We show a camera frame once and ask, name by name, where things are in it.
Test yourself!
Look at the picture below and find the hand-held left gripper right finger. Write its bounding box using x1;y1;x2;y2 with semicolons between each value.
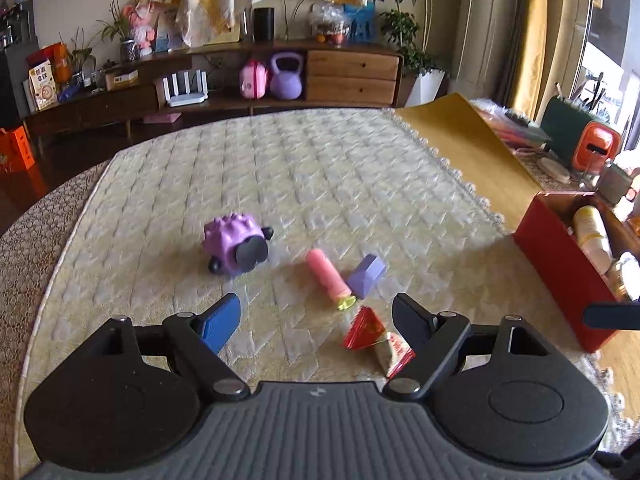
382;292;553;402

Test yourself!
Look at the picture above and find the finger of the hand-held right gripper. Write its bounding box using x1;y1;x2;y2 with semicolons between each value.
582;300;640;332

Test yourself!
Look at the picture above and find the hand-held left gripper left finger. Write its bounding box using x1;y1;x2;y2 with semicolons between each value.
100;292;251;404

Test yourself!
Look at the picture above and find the white and red candy packet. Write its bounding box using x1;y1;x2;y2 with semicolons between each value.
372;332;417;380

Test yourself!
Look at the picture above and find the round metal tin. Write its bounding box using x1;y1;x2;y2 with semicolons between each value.
607;252;640;303

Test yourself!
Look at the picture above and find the red box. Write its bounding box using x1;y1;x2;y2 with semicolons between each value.
514;191;640;353

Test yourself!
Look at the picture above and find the purple block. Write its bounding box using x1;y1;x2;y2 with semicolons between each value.
346;254;388;297

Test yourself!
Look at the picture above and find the cream bottle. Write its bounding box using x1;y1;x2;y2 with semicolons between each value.
572;205;613;273

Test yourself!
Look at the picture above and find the purple sheep toy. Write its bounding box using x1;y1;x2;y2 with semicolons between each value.
202;214;275;277

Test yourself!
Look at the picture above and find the pink tube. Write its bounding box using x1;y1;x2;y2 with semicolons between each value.
306;248;357;311

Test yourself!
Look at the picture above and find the white round lid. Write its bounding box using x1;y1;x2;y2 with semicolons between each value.
540;156;572;184

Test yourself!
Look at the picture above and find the orange desktop device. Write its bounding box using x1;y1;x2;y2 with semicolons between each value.
572;122;622;173

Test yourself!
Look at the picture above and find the quilted yellow table cover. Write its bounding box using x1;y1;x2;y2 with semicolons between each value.
15;107;621;466

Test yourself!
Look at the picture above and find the yellow table mat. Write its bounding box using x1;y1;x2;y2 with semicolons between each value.
395;92;543;233

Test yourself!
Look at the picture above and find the green box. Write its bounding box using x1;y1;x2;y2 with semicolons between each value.
540;95;611;166

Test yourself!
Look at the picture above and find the patterned beige tablecloth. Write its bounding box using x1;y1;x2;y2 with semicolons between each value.
0;160;626;480

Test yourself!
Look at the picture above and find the stack of flat packets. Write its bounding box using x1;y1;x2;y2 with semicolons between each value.
470;97;553;151

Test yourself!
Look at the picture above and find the white plant pot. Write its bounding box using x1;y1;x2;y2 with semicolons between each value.
407;70;446;108

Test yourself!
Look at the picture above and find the white router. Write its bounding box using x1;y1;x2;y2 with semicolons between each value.
156;71;210;107

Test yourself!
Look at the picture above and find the pink toy backpack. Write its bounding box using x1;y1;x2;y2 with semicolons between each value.
239;59;271;100

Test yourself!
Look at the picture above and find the wooden sideboard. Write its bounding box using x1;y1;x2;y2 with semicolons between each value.
22;40;406;138

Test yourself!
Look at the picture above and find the purple kettlebell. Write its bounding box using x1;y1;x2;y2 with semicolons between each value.
269;52;305;101

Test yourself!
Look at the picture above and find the small cardboard box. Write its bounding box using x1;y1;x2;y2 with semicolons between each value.
105;67;140;92

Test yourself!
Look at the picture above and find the red gift bag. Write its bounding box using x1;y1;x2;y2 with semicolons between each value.
0;126;35;173

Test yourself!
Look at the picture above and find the small potted plant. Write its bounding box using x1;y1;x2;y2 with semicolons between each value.
97;0;138;63

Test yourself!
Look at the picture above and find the yellow curtain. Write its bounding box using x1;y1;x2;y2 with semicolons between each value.
510;0;556;121

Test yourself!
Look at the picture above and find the large green plant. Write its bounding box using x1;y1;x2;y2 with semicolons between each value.
370;0;451;78

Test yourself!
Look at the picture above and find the printed snack box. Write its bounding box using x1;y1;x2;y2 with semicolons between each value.
27;62;60;111

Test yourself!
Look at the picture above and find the blue printed bag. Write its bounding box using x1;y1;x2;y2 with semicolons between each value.
345;4;377;43

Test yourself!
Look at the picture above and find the black speaker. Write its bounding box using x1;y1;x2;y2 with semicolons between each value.
252;7;276;42

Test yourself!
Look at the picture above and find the clear bag of fruit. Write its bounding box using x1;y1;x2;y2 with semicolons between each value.
309;2;351;46

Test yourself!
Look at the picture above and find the pink plush toy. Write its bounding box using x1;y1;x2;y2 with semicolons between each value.
122;0;168;56

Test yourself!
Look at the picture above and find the orange box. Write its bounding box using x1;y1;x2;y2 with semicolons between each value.
27;42;71;83

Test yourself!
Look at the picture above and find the dark fridge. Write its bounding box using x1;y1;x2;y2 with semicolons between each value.
0;0;38;128

